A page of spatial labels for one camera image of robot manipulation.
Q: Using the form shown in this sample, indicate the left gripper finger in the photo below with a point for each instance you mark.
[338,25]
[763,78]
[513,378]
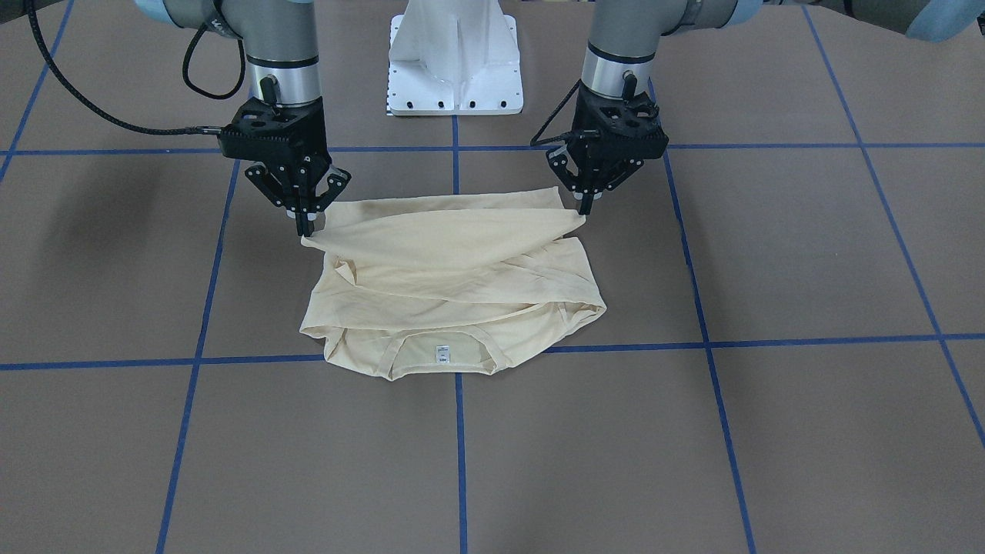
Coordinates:
[595,182]
[558,161]

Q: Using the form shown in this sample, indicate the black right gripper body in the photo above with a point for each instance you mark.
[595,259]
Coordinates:
[297,183]

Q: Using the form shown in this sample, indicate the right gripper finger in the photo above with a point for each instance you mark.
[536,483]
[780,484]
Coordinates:
[273,190]
[320,195]

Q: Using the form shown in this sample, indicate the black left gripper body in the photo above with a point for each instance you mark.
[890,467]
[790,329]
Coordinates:
[594,174]

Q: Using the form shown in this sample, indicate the beige long-sleeve printed shirt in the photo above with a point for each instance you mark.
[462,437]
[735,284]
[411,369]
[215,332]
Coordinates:
[472,283]

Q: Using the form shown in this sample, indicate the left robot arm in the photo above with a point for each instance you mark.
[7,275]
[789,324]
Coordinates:
[624,36]

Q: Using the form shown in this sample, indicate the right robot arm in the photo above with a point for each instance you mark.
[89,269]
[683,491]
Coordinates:
[280,49]

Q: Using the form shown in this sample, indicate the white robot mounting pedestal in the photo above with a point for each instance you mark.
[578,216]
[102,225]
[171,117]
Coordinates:
[454,58]

